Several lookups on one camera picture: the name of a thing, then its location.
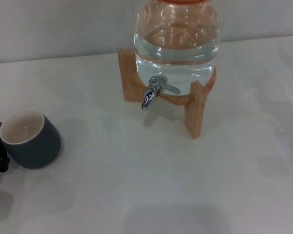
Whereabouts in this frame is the dark grey mug white inside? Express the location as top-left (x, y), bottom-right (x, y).
top-left (0, 110), bottom-right (63, 169)

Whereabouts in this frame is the chrome faucet with lever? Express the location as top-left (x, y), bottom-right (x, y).
top-left (141, 75), bottom-right (182, 112)

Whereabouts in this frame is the light wooden dispenser stand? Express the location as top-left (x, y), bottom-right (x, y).
top-left (118, 48), bottom-right (217, 140)

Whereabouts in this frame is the clear glass water dispenser jar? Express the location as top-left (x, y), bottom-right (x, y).
top-left (133, 0), bottom-right (222, 96)

